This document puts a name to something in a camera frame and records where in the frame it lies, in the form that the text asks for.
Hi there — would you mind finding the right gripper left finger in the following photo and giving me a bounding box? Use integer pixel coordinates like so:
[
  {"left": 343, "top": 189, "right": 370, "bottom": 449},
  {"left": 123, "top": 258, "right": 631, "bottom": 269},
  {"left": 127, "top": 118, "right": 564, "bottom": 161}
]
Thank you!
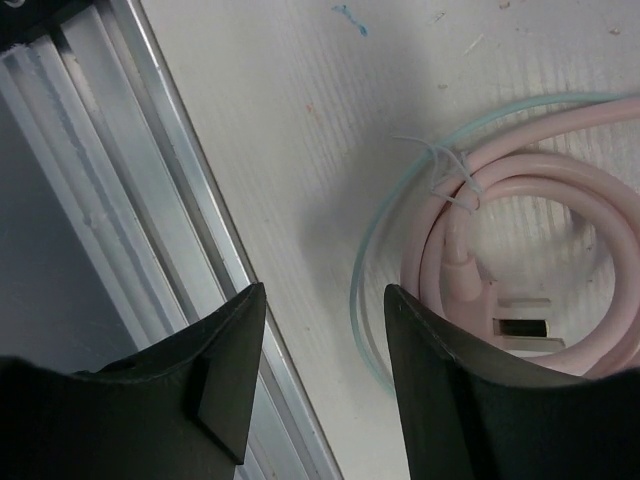
[{"left": 1, "top": 283, "right": 266, "bottom": 479}]

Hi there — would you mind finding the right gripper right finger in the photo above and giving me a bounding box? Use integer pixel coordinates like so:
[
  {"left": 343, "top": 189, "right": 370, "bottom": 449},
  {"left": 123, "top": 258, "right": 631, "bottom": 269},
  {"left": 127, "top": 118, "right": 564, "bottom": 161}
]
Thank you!
[{"left": 384, "top": 284, "right": 639, "bottom": 479}]

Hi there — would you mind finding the white light blue cable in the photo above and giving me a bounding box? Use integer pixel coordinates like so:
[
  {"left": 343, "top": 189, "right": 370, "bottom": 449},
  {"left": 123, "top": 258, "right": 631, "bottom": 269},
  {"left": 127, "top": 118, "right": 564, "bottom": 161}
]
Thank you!
[{"left": 349, "top": 92, "right": 626, "bottom": 396}]

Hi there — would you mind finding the pink cable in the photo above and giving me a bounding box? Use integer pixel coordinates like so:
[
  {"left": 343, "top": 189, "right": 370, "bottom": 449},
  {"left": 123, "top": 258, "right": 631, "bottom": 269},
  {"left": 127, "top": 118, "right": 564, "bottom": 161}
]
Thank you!
[{"left": 399, "top": 97, "right": 640, "bottom": 379}]

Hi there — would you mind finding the aluminium mounting rail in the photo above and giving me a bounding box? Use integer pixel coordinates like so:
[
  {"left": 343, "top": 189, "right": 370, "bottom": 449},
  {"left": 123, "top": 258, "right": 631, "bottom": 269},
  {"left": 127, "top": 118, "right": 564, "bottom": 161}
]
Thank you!
[{"left": 1, "top": 1, "right": 340, "bottom": 479}]

